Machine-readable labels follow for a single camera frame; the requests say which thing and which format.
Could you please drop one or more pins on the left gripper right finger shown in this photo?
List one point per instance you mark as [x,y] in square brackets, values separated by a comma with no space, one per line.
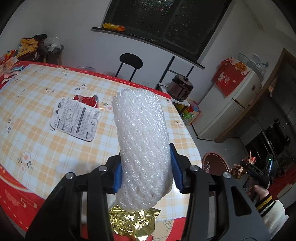
[218,208]

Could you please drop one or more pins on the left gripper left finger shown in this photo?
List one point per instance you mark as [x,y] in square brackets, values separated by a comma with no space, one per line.
[60,216]

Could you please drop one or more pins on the gold foil wrapper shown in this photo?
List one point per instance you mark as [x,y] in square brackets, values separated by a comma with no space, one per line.
[137,225]

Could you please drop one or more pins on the white printed label lid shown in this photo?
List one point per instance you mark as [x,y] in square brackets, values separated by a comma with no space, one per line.
[75,118]

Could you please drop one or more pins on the brown red paper bag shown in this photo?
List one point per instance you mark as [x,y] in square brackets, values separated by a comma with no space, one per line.
[90,101]

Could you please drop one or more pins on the white bubble wrap roll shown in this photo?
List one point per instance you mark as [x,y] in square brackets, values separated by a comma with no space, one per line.
[145,154]

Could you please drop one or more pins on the striped white sleeve forearm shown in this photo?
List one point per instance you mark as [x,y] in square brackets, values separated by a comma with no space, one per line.
[272,212]

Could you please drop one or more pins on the black kitchen stove oven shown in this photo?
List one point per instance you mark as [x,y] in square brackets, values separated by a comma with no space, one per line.
[271,141]

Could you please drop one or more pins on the brown round trash bin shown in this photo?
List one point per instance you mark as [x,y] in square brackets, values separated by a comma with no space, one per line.
[214,164]

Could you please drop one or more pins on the person's right hand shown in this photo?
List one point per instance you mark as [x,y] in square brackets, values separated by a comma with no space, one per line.
[260,191]

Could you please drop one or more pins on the red patterned table mat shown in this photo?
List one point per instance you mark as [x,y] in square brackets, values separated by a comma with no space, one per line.
[23,201]

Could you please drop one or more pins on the white refrigerator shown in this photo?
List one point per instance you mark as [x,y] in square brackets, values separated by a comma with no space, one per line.
[218,112]

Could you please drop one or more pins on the colourful shopping bag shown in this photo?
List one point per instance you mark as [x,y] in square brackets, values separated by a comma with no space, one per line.
[188,113]

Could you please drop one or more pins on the red cloth on refrigerator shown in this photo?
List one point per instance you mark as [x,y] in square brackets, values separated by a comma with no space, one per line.
[229,75]

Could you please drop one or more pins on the containers on refrigerator top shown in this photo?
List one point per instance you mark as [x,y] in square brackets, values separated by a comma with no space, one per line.
[255,64]

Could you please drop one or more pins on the brown electric pressure cooker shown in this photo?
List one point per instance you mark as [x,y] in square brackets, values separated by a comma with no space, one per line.
[180,88]

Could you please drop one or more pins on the white side shelf rack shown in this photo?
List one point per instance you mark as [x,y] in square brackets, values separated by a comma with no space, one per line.
[175,67]

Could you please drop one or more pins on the dark window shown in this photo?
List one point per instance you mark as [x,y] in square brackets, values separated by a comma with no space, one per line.
[181,27]

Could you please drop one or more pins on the black round-back chair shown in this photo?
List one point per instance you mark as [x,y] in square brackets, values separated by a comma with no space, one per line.
[131,60]

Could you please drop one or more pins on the yellow snack bag pile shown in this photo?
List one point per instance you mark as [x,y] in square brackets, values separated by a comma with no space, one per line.
[27,48]

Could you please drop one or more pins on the yellow snack pack on sill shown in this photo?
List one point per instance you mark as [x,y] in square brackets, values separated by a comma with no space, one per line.
[113,27]

